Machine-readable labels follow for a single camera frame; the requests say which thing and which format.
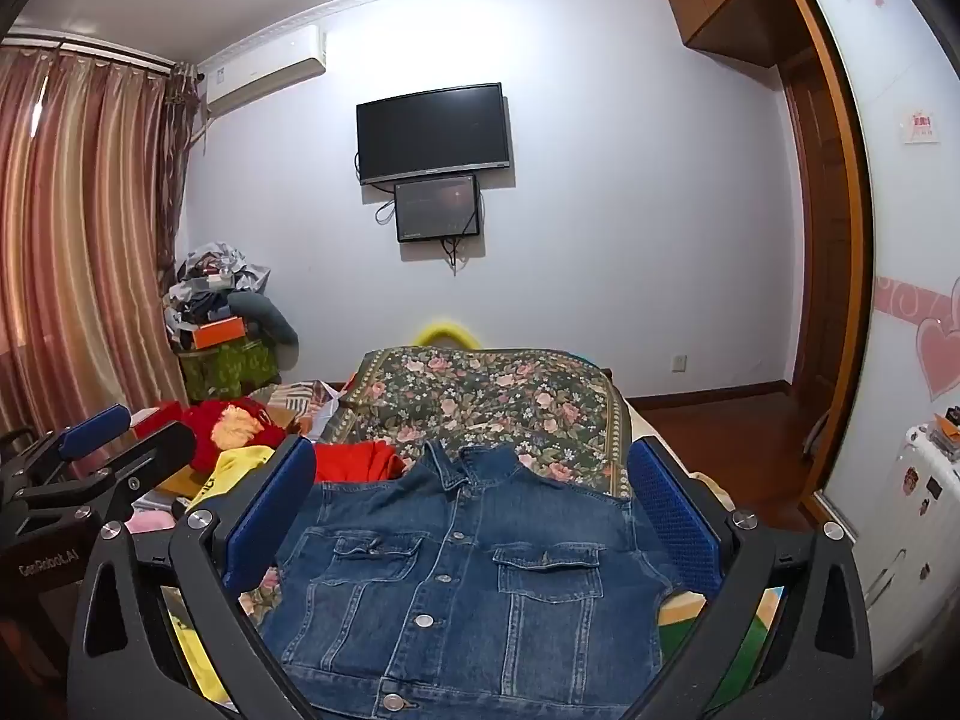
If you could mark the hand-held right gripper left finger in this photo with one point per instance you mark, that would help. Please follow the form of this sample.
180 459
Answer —
274 517

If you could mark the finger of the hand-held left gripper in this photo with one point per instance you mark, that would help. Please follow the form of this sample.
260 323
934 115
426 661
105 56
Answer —
97 429
161 450

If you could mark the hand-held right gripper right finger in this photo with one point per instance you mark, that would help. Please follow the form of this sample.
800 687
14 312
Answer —
675 517

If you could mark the blue denim jacket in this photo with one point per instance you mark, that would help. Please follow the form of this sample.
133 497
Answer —
465 600

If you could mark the pile of mixed clothes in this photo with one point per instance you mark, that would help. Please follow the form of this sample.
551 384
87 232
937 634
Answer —
206 277

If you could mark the red plush toy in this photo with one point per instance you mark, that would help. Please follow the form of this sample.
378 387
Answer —
199 420

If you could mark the yellow garment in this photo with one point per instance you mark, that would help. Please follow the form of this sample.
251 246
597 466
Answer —
232 469

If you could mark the pink cloth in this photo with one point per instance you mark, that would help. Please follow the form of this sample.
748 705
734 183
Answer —
150 521

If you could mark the red cloth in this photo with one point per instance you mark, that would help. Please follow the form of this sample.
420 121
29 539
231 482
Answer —
356 461

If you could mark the green patterned box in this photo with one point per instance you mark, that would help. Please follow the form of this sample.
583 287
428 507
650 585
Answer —
225 371

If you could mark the green yellow cloth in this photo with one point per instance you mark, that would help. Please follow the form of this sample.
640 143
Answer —
690 630

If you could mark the striped cloth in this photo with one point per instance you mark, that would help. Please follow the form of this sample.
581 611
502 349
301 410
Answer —
300 401

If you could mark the orange box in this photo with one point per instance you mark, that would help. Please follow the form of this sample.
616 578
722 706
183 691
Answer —
219 333

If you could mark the grey pillow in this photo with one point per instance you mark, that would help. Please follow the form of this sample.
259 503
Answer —
270 315

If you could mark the striped pink curtain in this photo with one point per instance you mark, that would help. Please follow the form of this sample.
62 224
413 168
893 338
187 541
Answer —
82 240

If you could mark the floral blanket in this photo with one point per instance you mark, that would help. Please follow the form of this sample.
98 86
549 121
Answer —
487 397

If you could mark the white appliance with stickers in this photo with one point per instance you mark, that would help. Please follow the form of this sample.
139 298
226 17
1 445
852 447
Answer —
911 540

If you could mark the yellow rounded object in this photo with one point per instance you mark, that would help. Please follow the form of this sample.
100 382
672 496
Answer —
446 330

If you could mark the pink heart sticker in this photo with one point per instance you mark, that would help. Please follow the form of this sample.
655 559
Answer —
941 356

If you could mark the wooden door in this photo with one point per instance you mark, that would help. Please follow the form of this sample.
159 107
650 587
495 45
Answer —
821 240

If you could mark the frosted sliding wardrobe door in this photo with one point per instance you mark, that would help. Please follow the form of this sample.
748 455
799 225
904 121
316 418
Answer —
892 225

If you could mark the white air conditioner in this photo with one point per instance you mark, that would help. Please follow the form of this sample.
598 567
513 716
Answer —
262 71

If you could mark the white wall socket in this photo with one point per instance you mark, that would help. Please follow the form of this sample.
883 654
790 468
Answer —
678 364

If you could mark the small black wall monitor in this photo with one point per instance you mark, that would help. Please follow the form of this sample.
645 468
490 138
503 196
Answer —
437 208

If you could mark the black wall television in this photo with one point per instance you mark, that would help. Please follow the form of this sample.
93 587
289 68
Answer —
435 133

